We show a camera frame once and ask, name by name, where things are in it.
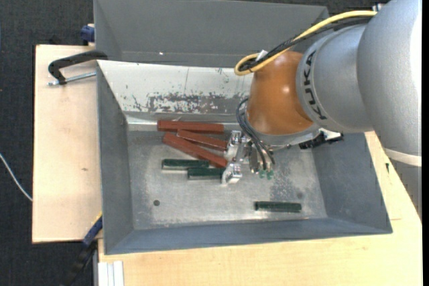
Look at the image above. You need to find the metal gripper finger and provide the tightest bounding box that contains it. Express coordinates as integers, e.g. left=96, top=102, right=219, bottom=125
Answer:
left=220, top=162, right=243, bottom=186
left=227, top=130, right=243, bottom=159

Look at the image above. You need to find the dark green flat block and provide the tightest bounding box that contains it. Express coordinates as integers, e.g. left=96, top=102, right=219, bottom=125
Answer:
left=161, top=158, right=210, bottom=170
left=254, top=200, right=303, bottom=213
left=186, top=167, right=225, bottom=180

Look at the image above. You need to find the red-brown flat block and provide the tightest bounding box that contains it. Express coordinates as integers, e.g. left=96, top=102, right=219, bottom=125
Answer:
left=176, top=129, right=229, bottom=151
left=156, top=119, right=225, bottom=135
left=162, top=133, right=229, bottom=169

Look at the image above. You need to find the grey metal bin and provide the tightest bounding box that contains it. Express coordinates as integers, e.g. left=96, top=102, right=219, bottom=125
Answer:
left=93, top=0, right=393, bottom=255

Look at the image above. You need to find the pale wood board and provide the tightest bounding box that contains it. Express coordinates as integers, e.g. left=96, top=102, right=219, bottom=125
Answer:
left=32, top=44, right=103, bottom=244

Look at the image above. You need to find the black cylinder on white bracket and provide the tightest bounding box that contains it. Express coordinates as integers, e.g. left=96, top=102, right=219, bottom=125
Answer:
left=298, top=130, right=345, bottom=150

